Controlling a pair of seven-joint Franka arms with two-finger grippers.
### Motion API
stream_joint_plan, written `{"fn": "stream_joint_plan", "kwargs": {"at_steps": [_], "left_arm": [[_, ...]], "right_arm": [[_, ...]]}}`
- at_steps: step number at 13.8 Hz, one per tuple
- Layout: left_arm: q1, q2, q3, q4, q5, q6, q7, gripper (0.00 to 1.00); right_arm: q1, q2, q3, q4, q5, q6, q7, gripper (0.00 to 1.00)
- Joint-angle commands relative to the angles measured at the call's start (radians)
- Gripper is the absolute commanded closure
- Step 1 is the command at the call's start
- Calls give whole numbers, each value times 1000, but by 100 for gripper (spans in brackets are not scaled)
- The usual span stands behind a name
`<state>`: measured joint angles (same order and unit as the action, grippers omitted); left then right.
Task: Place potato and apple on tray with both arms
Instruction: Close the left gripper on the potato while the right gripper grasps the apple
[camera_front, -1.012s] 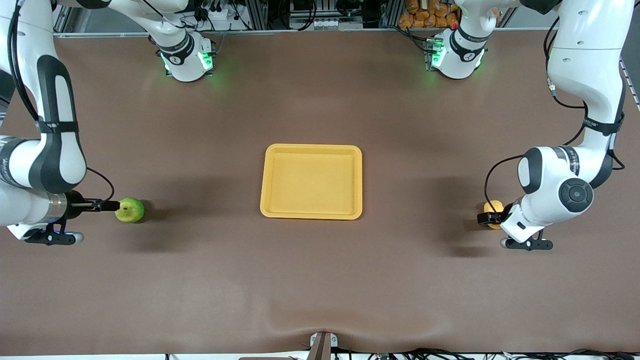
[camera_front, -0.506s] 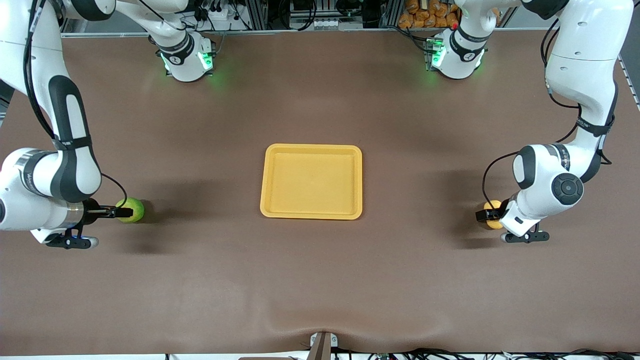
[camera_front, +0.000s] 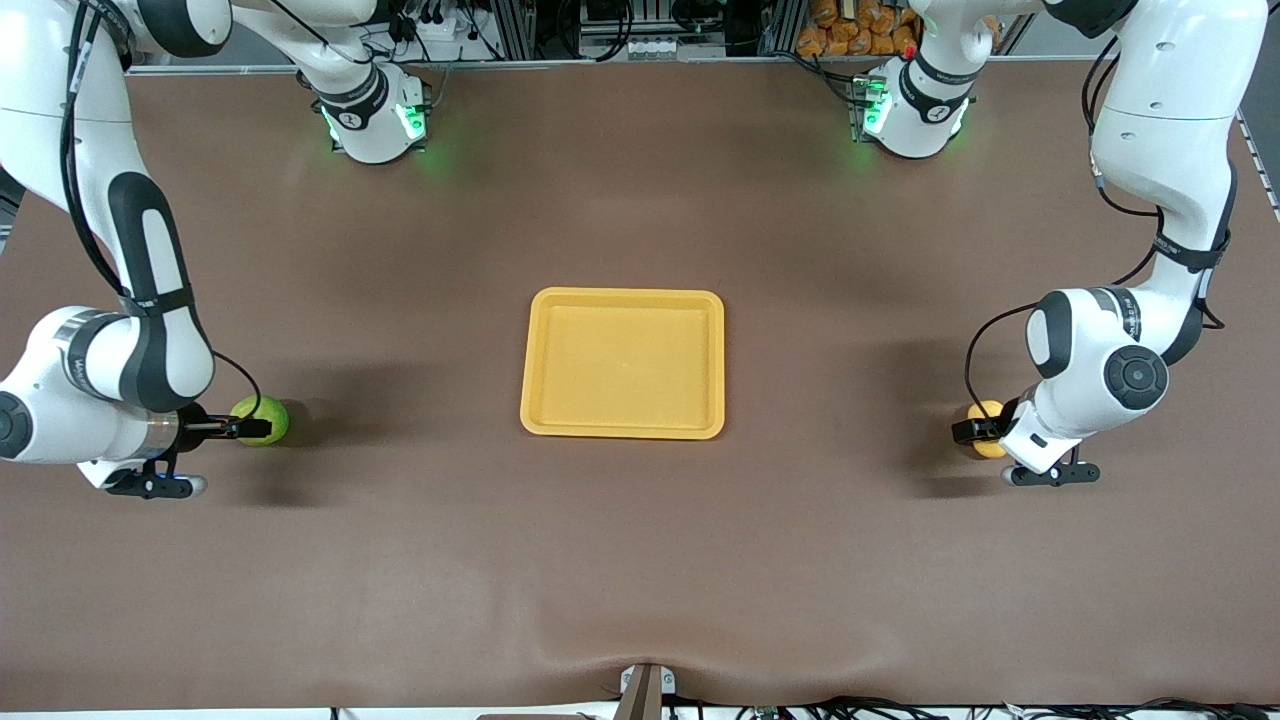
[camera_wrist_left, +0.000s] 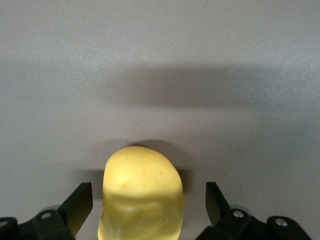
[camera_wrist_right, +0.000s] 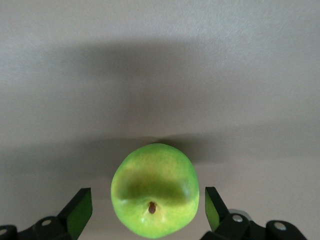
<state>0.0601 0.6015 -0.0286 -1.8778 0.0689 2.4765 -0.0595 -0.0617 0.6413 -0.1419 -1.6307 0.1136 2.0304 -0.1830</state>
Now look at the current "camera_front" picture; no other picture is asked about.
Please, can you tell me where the yellow potato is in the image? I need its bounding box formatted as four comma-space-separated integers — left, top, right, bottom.
966, 400, 1011, 460

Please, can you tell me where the green apple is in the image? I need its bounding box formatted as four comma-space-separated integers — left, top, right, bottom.
229, 394, 291, 448

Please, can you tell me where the yellow plastic tray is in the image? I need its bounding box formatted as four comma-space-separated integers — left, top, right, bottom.
519, 287, 726, 441

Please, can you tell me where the brown table mat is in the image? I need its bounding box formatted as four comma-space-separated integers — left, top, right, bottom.
0, 60, 1280, 713

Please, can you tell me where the bag of orange snacks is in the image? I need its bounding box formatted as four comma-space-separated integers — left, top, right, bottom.
796, 0, 919, 58

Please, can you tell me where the white power strip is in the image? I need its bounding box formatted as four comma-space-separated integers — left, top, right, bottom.
412, 10, 476, 43

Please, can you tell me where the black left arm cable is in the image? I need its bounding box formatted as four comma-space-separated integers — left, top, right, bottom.
963, 35, 1243, 423

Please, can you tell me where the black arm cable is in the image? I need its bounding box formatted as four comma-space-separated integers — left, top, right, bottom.
58, 0, 264, 423
963, 35, 1243, 423

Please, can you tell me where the black floor cable bundle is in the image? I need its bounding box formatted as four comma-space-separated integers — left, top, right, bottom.
665, 694, 1280, 720

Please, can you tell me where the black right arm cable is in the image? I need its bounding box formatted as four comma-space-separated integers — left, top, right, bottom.
58, 0, 264, 423

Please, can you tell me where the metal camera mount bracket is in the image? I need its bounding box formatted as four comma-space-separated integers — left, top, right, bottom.
618, 662, 679, 720

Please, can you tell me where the aluminium table rail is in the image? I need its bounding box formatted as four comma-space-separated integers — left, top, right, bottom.
125, 52, 1101, 77

